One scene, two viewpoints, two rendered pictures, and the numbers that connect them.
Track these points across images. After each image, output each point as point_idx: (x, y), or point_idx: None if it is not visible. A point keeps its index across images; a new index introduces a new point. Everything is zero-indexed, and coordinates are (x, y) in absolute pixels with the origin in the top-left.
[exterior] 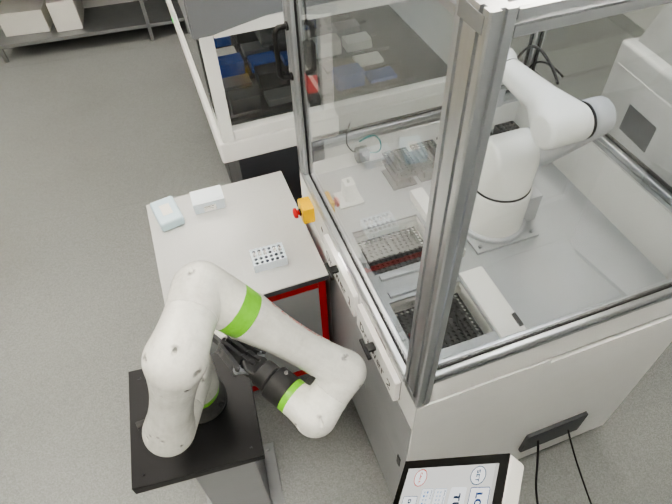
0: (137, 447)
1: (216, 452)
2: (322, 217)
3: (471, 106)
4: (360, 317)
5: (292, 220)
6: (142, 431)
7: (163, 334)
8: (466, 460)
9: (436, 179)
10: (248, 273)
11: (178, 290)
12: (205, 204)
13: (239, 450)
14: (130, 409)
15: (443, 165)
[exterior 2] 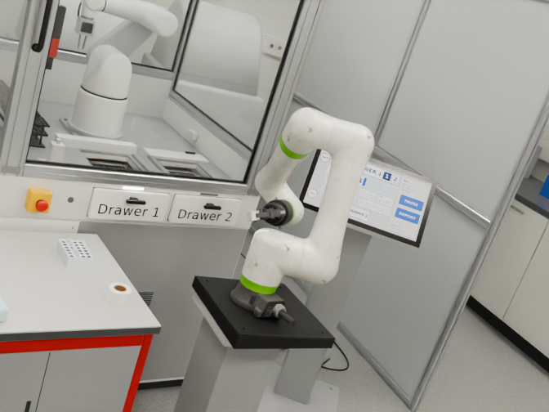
0: (304, 333)
1: (291, 300)
2: (82, 177)
3: None
4: (182, 203)
5: (10, 235)
6: (331, 265)
7: (357, 125)
8: (314, 163)
9: (305, 11)
10: (91, 272)
11: (327, 116)
12: None
13: (285, 292)
14: (274, 334)
15: (313, 2)
